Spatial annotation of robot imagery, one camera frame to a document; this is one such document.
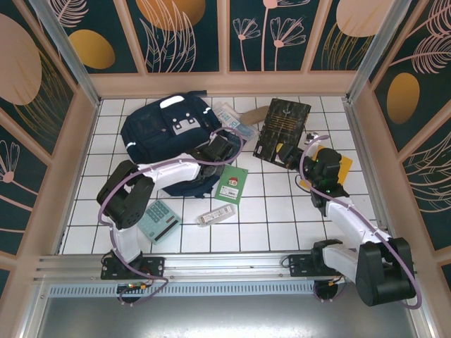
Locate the black book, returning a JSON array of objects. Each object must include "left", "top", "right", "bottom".
[{"left": 252, "top": 98, "right": 313, "bottom": 166}]

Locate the yellow notebook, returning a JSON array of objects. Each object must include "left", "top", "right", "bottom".
[{"left": 295, "top": 147, "right": 354, "bottom": 191}]

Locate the tan pencil case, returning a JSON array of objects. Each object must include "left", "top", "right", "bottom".
[{"left": 241, "top": 105, "right": 271, "bottom": 124}]

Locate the green notebook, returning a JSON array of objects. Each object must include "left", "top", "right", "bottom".
[{"left": 214, "top": 165, "right": 249, "bottom": 205}]

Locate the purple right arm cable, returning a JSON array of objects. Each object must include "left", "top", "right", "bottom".
[{"left": 299, "top": 135, "right": 424, "bottom": 310}]

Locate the aluminium frame post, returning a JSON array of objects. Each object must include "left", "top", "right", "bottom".
[
  {"left": 345, "top": 0, "right": 413, "bottom": 105},
  {"left": 27, "top": 0, "right": 103, "bottom": 108}
]

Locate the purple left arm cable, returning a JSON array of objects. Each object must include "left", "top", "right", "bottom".
[{"left": 97, "top": 127, "right": 246, "bottom": 306}]

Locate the teal calculator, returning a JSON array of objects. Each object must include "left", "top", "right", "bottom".
[{"left": 136, "top": 199, "right": 183, "bottom": 244}]

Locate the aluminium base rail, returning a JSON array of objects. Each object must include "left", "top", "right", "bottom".
[{"left": 33, "top": 249, "right": 419, "bottom": 282}]

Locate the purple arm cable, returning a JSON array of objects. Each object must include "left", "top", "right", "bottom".
[
  {"left": 97, "top": 127, "right": 246, "bottom": 306},
  {"left": 299, "top": 135, "right": 424, "bottom": 310}
]

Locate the clear pen pack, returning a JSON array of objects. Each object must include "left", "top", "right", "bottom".
[{"left": 213, "top": 101, "right": 258, "bottom": 142}]

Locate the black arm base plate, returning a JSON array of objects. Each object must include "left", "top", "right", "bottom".
[
  {"left": 287, "top": 251, "right": 353, "bottom": 279},
  {"left": 101, "top": 256, "right": 166, "bottom": 281}
]

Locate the slotted grey cable tray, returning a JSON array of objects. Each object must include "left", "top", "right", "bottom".
[{"left": 47, "top": 284, "right": 318, "bottom": 299}]

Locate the navy blue backpack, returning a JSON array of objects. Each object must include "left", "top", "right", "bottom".
[{"left": 119, "top": 90, "right": 247, "bottom": 198}]

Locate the aluminium side rail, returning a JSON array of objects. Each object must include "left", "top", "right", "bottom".
[{"left": 343, "top": 98, "right": 401, "bottom": 249}]

